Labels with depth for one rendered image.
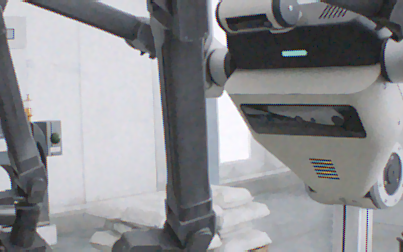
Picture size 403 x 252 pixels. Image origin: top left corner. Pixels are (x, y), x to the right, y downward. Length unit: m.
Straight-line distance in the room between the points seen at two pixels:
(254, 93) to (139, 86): 5.74
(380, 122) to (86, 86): 5.53
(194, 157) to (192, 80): 0.12
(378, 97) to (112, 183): 5.77
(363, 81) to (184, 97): 0.44
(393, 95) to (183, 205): 0.49
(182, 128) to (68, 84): 5.59
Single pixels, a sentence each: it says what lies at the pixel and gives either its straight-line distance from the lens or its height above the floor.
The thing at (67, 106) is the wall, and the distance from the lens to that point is 6.38.
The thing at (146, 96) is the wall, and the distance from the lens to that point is 7.02.
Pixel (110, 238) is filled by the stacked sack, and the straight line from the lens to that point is 4.51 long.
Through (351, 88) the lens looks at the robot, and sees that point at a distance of 1.12.
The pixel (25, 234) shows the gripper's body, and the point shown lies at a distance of 1.34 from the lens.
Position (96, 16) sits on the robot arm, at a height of 1.55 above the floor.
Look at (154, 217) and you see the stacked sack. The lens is 4.09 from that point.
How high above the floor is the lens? 1.39
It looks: 6 degrees down
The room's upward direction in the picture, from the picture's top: 2 degrees counter-clockwise
